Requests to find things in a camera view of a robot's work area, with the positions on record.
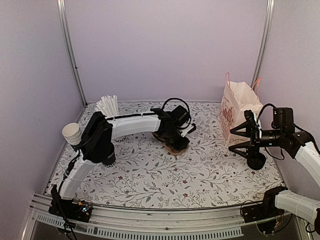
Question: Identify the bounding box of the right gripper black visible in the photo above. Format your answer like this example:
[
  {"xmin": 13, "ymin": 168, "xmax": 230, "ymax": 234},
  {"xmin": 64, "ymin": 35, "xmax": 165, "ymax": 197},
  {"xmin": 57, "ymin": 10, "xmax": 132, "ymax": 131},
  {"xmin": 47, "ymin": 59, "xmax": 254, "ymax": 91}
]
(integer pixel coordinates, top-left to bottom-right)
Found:
[{"xmin": 229, "ymin": 120, "xmax": 284, "ymax": 160}]

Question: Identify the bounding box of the brown cardboard cup carrier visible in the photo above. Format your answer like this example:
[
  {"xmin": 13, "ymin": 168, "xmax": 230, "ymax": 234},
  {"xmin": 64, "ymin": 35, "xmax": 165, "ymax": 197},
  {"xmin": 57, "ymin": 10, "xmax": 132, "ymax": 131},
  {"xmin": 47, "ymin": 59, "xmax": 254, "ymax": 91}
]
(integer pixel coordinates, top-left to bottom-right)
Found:
[{"xmin": 152, "ymin": 132, "xmax": 190, "ymax": 156}]

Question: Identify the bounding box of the paper takeout bag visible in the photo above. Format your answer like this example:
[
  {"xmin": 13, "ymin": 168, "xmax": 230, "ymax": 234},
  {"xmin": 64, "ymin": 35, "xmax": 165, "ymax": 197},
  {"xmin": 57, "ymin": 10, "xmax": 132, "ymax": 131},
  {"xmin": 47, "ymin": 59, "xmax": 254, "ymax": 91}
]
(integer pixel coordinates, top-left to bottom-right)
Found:
[{"xmin": 218, "ymin": 73, "xmax": 263, "ymax": 148}]

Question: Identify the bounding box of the black white paper cup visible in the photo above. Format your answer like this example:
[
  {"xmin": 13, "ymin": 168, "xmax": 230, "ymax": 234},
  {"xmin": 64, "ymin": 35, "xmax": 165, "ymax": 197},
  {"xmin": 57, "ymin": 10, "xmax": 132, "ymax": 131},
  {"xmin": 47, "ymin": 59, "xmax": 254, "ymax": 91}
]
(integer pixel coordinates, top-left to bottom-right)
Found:
[{"xmin": 101, "ymin": 152, "xmax": 116, "ymax": 170}]

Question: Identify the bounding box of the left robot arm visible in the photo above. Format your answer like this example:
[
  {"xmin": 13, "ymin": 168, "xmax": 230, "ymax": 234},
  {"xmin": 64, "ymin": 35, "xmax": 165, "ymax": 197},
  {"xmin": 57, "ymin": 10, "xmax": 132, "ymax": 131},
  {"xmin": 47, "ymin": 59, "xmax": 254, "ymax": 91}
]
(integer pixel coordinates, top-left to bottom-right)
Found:
[{"xmin": 51, "ymin": 105, "xmax": 196, "ymax": 217}]

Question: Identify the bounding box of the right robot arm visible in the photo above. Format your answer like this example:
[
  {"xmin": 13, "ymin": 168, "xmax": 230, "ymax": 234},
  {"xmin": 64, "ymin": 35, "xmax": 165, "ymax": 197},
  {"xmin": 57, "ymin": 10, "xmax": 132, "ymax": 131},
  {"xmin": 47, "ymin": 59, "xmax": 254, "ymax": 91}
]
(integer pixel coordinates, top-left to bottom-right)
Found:
[{"xmin": 228, "ymin": 107, "xmax": 320, "ymax": 233}]

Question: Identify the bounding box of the stack of black lids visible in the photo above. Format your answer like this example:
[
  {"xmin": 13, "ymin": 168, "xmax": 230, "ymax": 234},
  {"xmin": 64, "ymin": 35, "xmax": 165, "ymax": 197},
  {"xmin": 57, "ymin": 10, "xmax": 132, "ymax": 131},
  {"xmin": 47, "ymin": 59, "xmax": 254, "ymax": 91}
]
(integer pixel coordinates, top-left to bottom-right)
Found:
[{"xmin": 247, "ymin": 152, "xmax": 266, "ymax": 170}]

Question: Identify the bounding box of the white cup holding straws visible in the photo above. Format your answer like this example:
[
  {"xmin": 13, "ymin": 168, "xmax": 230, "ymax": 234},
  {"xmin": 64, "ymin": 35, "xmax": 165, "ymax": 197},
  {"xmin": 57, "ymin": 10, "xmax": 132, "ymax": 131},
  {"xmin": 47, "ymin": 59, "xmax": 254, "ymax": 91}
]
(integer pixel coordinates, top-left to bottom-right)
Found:
[{"xmin": 111, "ymin": 136, "xmax": 127, "ymax": 144}]

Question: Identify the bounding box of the bundle of wrapped straws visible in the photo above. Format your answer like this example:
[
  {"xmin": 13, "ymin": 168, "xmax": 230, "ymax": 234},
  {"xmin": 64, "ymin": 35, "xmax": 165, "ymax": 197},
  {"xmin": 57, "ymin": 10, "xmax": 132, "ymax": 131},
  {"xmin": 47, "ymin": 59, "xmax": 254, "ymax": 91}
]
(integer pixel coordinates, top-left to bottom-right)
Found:
[{"xmin": 95, "ymin": 95, "xmax": 120, "ymax": 117}]

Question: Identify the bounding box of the stack of paper cups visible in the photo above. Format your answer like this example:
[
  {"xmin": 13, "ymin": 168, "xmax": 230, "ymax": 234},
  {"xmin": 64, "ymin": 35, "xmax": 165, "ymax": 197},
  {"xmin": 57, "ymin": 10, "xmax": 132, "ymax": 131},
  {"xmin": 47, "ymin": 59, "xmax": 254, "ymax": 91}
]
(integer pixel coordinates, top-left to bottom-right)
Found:
[{"xmin": 61, "ymin": 122, "xmax": 82, "ymax": 150}]

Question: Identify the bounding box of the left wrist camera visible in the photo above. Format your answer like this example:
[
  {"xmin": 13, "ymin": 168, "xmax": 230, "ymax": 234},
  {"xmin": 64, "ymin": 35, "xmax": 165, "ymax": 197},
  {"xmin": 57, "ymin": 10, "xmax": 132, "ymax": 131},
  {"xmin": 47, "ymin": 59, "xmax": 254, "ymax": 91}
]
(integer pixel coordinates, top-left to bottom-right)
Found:
[{"xmin": 179, "ymin": 123, "xmax": 197, "ymax": 137}]

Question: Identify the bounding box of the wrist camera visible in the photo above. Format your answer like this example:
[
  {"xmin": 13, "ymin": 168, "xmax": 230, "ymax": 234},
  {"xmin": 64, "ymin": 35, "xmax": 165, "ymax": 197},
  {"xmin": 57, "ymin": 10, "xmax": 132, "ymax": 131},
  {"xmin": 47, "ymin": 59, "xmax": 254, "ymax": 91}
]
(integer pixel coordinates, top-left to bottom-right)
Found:
[
  {"xmin": 179, "ymin": 123, "xmax": 197, "ymax": 137},
  {"xmin": 244, "ymin": 110, "xmax": 262, "ymax": 138}
]

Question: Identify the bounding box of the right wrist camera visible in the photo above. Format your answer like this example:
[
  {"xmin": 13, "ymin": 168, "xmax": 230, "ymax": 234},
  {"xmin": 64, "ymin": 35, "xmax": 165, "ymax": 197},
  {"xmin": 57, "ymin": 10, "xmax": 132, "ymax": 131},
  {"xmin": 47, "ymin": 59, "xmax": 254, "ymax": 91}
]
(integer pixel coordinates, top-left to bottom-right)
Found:
[{"xmin": 244, "ymin": 110, "xmax": 262, "ymax": 138}]

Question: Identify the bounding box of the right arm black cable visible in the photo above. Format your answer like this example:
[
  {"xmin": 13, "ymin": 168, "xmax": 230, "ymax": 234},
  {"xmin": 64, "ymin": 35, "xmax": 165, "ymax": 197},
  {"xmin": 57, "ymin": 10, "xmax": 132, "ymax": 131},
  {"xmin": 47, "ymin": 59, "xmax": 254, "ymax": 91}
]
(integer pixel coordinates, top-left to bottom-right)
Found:
[{"xmin": 258, "ymin": 102, "xmax": 286, "ymax": 161}]

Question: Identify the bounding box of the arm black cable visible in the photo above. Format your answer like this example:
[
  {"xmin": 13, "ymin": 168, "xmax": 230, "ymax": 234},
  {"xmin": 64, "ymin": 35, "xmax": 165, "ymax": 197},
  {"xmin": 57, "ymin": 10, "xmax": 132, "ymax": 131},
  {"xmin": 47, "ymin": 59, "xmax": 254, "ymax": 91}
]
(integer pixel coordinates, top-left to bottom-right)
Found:
[
  {"xmin": 258, "ymin": 102, "xmax": 286, "ymax": 161},
  {"xmin": 161, "ymin": 97, "xmax": 191, "ymax": 126}
]

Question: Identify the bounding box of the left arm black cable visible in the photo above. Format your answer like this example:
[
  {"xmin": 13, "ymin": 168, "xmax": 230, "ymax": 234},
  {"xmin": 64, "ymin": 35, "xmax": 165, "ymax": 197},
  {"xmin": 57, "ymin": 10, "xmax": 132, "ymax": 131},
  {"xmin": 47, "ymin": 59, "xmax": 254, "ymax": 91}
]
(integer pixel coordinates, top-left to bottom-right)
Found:
[{"xmin": 161, "ymin": 97, "xmax": 191, "ymax": 126}]

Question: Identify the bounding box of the right aluminium frame post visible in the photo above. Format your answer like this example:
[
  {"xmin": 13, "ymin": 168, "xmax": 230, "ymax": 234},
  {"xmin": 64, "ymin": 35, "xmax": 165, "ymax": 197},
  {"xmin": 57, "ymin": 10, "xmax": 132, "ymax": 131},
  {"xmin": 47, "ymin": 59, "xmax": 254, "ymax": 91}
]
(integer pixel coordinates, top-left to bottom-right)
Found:
[{"xmin": 251, "ymin": 0, "xmax": 275, "ymax": 87}]

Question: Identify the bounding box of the aluminium frame post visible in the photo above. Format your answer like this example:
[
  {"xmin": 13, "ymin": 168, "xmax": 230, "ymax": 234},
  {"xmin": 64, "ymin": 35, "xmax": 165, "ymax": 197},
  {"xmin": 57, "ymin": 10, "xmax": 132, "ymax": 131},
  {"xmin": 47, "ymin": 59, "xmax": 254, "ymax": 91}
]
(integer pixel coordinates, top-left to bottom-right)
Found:
[
  {"xmin": 56, "ymin": 0, "xmax": 88, "ymax": 107},
  {"xmin": 251, "ymin": 0, "xmax": 275, "ymax": 87}
]

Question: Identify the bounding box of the front aluminium rail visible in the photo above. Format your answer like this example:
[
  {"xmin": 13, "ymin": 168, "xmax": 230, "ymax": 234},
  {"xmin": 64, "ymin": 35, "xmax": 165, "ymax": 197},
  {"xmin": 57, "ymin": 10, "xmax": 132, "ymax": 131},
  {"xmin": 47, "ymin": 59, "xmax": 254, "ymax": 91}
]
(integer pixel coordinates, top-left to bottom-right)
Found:
[{"xmin": 21, "ymin": 197, "xmax": 313, "ymax": 240}]

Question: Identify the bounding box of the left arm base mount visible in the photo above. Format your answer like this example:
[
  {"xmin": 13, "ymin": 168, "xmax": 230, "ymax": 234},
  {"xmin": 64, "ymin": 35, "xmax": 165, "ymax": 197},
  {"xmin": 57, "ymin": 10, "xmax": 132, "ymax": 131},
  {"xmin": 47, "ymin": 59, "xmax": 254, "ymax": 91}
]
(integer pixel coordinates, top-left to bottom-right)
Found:
[{"xmin": 48, "ymin": 199, "xmax": 93, "ymax": 223}]

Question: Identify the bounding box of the left aluminium frame post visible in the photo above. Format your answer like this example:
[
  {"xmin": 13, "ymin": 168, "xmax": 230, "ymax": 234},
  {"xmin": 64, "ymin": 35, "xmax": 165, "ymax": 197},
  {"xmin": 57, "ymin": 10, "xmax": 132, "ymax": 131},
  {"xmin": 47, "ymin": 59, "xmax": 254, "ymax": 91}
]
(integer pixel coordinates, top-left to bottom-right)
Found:
[{"xmin": 56, "ymin": 0, "xmax": 88, "ymax": 107}]

